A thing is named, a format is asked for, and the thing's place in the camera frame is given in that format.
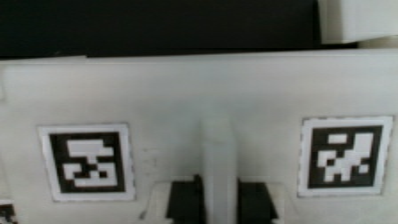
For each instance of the white cabinet body box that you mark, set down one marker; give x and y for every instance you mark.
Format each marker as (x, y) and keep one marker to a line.
(358, 20)

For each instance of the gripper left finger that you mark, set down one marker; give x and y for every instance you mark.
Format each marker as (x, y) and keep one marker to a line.
(177, 203)

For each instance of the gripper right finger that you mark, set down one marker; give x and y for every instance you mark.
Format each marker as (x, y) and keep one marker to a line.
(257, 211)

